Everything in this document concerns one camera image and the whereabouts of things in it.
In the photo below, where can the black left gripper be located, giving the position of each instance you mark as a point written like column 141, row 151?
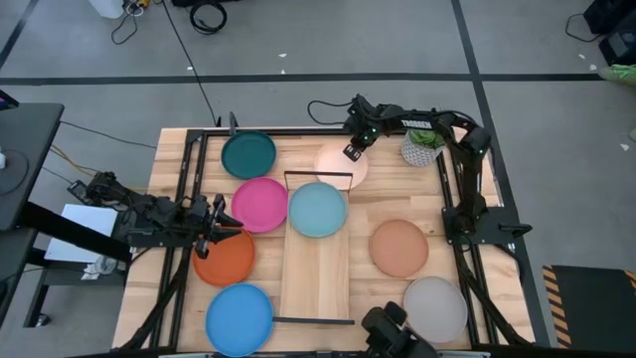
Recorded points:
column 201, row 219

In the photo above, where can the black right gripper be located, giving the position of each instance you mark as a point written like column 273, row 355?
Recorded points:
column 366, row 135

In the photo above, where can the dark teal plate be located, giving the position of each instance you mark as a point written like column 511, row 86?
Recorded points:
column 248, row 155

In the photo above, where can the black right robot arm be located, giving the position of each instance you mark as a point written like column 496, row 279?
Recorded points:
column 422, row 122

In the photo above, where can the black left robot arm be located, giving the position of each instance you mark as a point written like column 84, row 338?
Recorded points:
column 124, row 209

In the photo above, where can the pale pink plate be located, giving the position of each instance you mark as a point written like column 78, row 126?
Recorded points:
column 332, row 164

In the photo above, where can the orange plate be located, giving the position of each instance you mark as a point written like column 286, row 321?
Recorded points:
column 226, row 263

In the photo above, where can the magenta plate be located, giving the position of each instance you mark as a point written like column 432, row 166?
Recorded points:
column 261, row 205

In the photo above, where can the potted succulent in white pot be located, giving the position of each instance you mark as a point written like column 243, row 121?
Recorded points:
column 417, row 153

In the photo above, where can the light blue plate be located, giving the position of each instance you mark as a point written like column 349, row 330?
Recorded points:
column 318, row 210

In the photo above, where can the bright blue plate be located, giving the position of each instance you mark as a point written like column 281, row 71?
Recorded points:
column 239, row 320

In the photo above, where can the terracotta tan plate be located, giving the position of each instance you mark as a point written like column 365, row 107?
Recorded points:
column 398, row 248

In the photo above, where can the white paper sheet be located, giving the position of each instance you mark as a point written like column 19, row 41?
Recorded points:
column 92, row 219

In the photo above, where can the crumpled clear plastic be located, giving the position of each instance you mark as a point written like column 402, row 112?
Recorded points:
column 99, row 267

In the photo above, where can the black support beam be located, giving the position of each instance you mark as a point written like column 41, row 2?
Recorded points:
column 69, row 231

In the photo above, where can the grey plate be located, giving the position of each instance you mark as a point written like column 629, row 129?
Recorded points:
column 435, row 309

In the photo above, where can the black desk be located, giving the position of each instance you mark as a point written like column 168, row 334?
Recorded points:
column 25, row 164

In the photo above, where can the white container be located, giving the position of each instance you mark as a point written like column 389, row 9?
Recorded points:
column 106, row 7

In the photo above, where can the green object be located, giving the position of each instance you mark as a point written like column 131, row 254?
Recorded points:
column 618, row 73

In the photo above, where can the black and yellow floor mat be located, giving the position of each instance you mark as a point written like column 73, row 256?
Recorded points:
column 591, row 303

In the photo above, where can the black equipment case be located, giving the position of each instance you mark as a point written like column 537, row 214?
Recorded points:
column 616, row 20

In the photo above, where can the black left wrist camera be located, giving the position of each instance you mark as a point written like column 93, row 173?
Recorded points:
column 201, row 248

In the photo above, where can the black metal table frame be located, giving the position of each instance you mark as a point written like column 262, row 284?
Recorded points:
column 196, row 164

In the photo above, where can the black table-level camera mount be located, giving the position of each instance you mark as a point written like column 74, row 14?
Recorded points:
column 387, row 328

